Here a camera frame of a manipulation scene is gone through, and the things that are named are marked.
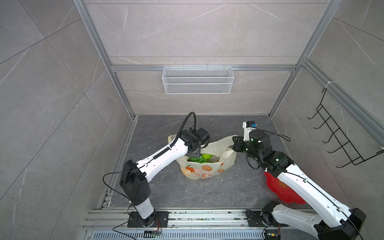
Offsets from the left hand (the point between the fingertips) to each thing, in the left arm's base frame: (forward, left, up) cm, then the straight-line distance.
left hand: (190, 148), depth 81 cm
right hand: (0, -21, +10) cm, 23 cm away
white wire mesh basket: (+46, -6, +12) cm, 48 cm away
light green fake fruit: (+2, -10, -12) cm, 16 cm away
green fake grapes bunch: (-1, -4, -12) cm, 13 cm away
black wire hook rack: (-11, -68, +16) cm, 70 cm away
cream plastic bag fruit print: (-9, -16, +5) cm, 19 cm away
